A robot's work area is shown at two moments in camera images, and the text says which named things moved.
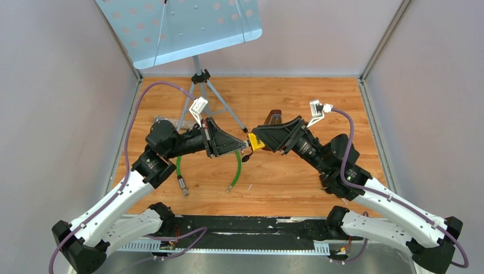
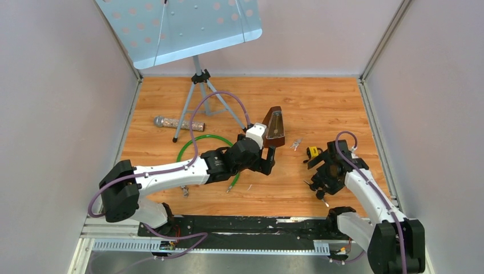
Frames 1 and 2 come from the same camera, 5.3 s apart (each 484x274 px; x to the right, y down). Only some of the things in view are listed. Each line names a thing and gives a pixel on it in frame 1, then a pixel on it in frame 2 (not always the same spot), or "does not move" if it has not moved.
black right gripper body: x=291 y=137 to x=331 y=183
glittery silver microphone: x=185 y=124 does not move
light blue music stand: x=153 y=32 does not move
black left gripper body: x=210 y=141 to x=259 y=164
